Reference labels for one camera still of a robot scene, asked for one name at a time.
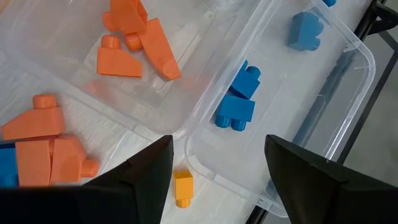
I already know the white table mat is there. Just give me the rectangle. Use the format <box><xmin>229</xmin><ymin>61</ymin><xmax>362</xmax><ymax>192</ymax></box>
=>
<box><xmin>0</xmin><ymin>0</ymin><xmax>377</xmax><ymax>224</ymax></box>

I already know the clear plastic bin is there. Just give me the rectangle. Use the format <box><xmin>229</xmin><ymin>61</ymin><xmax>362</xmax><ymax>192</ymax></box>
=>
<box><xmin>0</xmin><ymin>0</ymin><xmax>264</xmax><ymax>136</ymax></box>
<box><xmin>185</xmin><ymin>0</ymin><xmax>377</xmax><ymax>218</ymax></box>

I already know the blue toy block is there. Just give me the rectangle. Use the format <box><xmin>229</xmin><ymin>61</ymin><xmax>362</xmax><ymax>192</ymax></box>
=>
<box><xmin>214</xmin><ymin>94</ymin><xmax>256</xmax><ymax>132</ymax></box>
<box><xmin>0</xmin><ymin>142</ymin><xmax>19</xmax><ymax>188</ymax></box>
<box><xmin>287</xmin><ymin>11</ymin><xmax>325</xmax><ymax>52</ymax></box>
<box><xmin>229</xmin><ymin>60</ymin><xmax>262</xmax><ymax>100</ymax></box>

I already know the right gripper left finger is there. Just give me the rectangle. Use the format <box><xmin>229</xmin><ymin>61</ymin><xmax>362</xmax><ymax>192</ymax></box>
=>
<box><xmin>82</xmin><ymin>134</ymin><xmax>174</xmax><ymax>224</ymax></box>

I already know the yellow toy block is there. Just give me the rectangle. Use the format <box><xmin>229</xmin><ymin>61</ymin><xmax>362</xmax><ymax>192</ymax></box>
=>
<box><xmin>173</xmin><ymin>170</ymin><xmax>195</xmax><ymax>208</ymax></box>

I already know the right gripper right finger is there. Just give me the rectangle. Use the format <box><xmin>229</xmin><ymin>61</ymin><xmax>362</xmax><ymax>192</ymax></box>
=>
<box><xmin>264</xmin><ymin>134</ymin><xmax>349</xmax><ymax>224</ymax></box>

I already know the orange toy block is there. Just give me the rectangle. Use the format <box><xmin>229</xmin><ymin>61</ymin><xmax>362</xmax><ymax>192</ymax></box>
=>
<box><xmin>101</xmin><ymin>0</ymin><xmax>149</xmax><ymax>35</ymax></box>
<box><xmin>1</xmin><ymin>94</ymin><xmax>65</xmax><ymax>141</ymax></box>
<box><xmin>14</xmin><ymin>139</ymin><xmax>52</xmax><ymax>187</ymax></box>
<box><xmin>96</xmin><ymin>34</ymin><xmax>144</xmax><ymax>78</ymax></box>
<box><xmin>50</xmin><ymin>134</ymin><xmax>100</xmax><ymax>184</ymax></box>
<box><xmin>124</xmin><ymin>17</ymin><xmax>182</xmax><ymax>81</ymax></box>

